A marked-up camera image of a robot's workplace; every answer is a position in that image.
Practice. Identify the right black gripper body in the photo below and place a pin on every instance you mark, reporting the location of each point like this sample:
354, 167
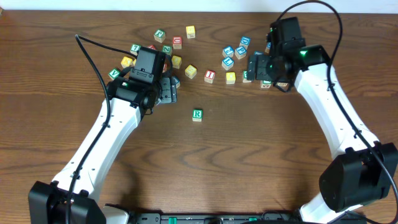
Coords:
267, 70

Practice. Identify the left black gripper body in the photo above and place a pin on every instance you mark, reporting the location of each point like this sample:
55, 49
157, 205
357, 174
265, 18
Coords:
168, 90

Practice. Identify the yellow o block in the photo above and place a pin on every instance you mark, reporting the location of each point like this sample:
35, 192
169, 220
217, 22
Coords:
230, 78
176, 61

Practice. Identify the green R block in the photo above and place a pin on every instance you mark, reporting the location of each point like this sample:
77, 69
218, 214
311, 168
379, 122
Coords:
197, 115

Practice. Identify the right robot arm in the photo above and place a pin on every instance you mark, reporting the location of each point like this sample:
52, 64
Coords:
362, 168

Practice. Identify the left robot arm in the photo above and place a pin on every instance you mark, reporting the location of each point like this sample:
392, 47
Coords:
117, 119

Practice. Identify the blue L block left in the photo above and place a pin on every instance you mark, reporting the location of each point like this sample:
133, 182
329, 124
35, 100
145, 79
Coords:
176, 81

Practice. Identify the blue 5 block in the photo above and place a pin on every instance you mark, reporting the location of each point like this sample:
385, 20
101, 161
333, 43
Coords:
257, 53

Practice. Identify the green B block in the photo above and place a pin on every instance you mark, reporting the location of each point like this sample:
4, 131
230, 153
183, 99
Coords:
245, 77

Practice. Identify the green J block right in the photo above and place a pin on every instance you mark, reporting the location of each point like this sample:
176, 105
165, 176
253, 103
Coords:
266, 84

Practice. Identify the green j block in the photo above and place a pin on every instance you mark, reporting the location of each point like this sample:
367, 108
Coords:
266, 84
159, 35

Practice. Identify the red A block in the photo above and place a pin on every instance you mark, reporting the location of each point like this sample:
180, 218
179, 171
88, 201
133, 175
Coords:
164, 68

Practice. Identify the blue D block pale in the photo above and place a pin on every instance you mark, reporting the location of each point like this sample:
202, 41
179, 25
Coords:
268, 47

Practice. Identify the blue P block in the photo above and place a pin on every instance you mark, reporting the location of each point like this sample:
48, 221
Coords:
240, 52

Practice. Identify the yellow W block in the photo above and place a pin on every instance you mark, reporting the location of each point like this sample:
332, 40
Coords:
191, 71

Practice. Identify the blue 2 block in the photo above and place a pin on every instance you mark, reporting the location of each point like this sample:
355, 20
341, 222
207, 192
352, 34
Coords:
228, 51

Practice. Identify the green Z block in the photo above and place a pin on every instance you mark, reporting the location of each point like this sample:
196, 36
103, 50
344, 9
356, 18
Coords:
167, 49

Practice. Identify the red E block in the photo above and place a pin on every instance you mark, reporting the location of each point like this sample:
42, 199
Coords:
152, 47

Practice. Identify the red I block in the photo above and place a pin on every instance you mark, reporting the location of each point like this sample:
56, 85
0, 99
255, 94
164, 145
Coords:
209, 76

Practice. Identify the red U block left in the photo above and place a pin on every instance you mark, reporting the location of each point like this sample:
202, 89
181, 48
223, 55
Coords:
177, 42

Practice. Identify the yellow block outer left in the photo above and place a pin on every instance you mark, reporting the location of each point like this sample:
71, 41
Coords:
127, 62

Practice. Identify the green 7 block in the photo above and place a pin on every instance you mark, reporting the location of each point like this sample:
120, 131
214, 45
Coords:
135, 49

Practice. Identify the green J block left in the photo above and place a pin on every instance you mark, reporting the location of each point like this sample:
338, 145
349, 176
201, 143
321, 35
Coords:
159, 35

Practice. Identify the green V block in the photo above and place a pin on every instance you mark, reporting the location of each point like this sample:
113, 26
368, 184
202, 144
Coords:
114, 73

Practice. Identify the yellow top block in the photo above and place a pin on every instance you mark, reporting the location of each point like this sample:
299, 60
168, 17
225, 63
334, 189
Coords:
191, 33

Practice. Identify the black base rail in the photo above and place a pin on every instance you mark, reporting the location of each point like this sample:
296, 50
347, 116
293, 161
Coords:
270, 216

